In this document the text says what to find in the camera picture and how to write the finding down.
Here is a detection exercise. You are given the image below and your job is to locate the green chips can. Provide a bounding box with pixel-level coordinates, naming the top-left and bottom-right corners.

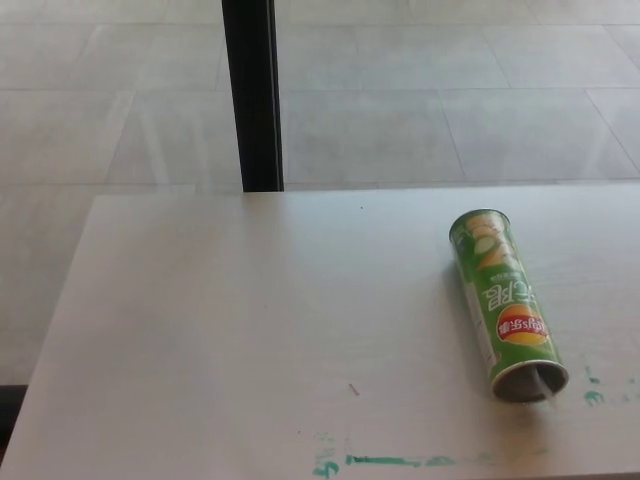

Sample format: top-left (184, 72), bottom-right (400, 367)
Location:
top-left (448, 208), bottom-right (570, 403)

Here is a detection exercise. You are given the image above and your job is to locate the black vertical post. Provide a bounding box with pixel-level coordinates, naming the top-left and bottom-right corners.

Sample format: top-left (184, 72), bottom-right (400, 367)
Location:
top-left (221, 0), bottom-right (286, 194)

